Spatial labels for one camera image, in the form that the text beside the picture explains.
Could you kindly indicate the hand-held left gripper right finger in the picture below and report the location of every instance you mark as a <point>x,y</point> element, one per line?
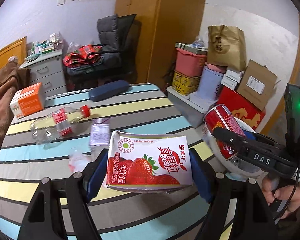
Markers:
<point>202,180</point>

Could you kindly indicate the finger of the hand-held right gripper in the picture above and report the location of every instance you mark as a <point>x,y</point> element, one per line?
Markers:
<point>252,137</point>
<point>230,137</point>

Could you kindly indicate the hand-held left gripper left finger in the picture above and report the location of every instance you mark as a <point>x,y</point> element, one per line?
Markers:
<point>95,180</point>

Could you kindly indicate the white bin with liner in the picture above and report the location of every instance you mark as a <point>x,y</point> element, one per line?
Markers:
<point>217,152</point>

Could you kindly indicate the red drink can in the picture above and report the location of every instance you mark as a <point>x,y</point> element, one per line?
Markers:
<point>220,117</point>

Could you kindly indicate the strawberry milk carton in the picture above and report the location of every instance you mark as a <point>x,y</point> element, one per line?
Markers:
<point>145,162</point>

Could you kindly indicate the person's right hand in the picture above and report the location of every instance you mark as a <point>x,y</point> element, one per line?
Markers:
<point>298,195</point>

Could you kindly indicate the clear crumpled plastic wrapper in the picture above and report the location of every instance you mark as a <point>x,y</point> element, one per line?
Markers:
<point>77,160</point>

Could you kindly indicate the red gift box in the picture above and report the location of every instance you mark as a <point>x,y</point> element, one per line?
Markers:
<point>235,100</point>

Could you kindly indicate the white plastic storage box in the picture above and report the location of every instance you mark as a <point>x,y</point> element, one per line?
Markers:
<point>190,105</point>

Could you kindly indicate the flattened cardboard box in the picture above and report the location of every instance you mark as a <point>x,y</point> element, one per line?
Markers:
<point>257,85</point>

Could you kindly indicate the lilac cylinder box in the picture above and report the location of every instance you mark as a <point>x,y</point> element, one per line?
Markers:
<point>210,82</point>

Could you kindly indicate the stack of white boxes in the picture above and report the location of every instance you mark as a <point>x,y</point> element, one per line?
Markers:
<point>231,78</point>

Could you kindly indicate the clear plastic bottle red cap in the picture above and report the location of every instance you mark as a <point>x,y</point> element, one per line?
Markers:
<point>52,125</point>

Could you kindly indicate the yellow printed box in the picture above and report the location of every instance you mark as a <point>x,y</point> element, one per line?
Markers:
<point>185,83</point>

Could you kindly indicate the pink plastic storage bin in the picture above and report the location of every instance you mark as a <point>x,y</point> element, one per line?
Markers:
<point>190,63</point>

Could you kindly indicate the brown paper bag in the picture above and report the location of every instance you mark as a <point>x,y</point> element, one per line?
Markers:
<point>225,50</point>

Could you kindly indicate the dark blue glasses case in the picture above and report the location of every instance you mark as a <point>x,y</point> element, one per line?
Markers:
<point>107,91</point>

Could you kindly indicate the striped flat box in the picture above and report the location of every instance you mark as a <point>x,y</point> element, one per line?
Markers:
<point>187,47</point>

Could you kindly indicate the plastic bag of bottles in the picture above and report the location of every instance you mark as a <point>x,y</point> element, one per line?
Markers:
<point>200,42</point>

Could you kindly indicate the orange and white box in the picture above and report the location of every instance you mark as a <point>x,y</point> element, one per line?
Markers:
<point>30,100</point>

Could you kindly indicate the grey nightstand cabinet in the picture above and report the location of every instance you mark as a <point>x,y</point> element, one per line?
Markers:
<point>47,72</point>

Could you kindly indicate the wooden wardrobe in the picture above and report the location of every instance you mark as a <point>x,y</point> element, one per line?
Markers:
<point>170,30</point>

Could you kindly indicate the red patterned bag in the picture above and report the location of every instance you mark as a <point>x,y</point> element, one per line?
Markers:
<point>80,55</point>

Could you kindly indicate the brown blanket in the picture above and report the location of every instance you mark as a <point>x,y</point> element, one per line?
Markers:
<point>2,92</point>

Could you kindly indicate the clear plastic bag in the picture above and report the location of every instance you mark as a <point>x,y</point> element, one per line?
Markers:
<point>73,47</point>

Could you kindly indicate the pile of medicine boxes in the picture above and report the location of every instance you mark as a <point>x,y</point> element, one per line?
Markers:
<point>47,45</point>

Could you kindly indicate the grey cushioned chair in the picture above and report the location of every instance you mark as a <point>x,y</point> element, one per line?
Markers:
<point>110,35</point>

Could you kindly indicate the wooden bed headboard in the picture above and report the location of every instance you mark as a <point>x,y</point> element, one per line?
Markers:
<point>7,52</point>

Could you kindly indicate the white wall switch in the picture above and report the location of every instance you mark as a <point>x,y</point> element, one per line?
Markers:
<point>61,2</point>

